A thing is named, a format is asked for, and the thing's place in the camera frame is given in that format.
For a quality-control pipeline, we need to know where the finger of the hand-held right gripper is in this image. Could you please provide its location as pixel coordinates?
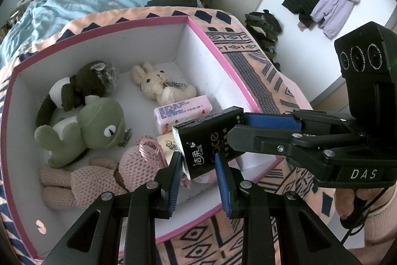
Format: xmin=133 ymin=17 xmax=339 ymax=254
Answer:
xmin=230 ymin=125 xmax=367 ymax=170
xmin=243 ymin=110 xmax=361 ymax=134

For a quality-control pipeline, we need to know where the pink bed sheet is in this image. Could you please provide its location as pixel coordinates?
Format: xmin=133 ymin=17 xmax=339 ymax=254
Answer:
xmin=279 ymin=73 xmax=312 ymax=112

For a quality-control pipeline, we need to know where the green frog plush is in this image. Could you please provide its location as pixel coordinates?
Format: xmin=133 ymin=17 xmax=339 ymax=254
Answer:
xmin=34 ymin=96 xmax=126 ymax=169

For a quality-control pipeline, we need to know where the dark raccoon plush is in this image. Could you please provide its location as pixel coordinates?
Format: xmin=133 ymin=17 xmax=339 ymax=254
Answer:
xmin=35 ymin=60 xmax=119 ymax=127

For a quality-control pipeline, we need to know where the pile of dark clothes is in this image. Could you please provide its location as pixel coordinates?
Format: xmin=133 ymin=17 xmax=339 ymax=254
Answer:
xmin=245 ymin=11 xmax=283 ymax=73

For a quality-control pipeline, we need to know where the black tissue pack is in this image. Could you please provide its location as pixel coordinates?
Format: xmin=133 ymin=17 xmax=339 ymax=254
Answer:
xmin=172 ymin=107 xmax=245 ymax=180

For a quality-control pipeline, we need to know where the lilac jacket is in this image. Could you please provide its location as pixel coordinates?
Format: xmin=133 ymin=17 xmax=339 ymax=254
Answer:
xmin=310 ymin=0 xmax=361 ymax=39

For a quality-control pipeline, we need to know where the pink storage box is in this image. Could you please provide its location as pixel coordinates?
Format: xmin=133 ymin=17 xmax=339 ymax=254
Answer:
xmin=0 ymin=15 xmax=286 ymax=262

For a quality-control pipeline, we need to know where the patterned orange blanket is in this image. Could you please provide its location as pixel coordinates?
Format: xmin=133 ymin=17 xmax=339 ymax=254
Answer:
xmin=0 ymin=6 xmax=337 ymax=265

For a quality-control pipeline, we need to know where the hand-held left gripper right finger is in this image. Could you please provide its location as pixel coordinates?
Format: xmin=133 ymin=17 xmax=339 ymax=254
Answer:
xmin=214 ymin=154 xmax=351 ymax=265

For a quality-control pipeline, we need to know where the cream bunny plush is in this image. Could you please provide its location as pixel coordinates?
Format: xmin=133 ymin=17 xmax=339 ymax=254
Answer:
xmin=132 ymin=62 xmax=197 ymax=104

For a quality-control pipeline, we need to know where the small beige box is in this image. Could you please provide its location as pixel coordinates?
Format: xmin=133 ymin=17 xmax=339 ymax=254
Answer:
xmin=156 ymin=132 xmax=180 ymax=166

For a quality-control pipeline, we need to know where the black cable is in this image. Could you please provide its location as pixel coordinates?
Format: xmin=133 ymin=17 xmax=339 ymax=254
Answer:
xmin=339 ymin=187 xmax=391 ymax=245

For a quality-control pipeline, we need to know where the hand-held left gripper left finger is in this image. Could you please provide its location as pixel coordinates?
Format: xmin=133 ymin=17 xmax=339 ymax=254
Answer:
xmin=42 ymin=152 xmax=183 ymax=265

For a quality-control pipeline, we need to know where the floral tissue pack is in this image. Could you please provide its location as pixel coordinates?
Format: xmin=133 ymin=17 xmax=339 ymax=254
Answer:
xmin=154 ymin=95 xmax=213 ymax=133

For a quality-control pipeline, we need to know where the dark cloth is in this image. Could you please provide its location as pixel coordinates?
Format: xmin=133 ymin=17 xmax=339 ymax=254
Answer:
xmin=146 ymin=0 xmax=199 ymax=8

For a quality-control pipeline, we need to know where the person's right hand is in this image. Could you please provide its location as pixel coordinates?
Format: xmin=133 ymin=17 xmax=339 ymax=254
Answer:
xmin=334 ymin=186 xmax=377 ymax=219

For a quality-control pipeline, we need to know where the person's right forearm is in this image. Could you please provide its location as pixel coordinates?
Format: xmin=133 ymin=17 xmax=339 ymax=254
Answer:
xmin=361 ymin=187 xmax=397 ymax=250

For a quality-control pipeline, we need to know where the pink knitted bear plush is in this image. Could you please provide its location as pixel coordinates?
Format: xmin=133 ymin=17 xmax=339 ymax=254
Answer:
xmin=40 ymin=135 xmax=169 ymax=210

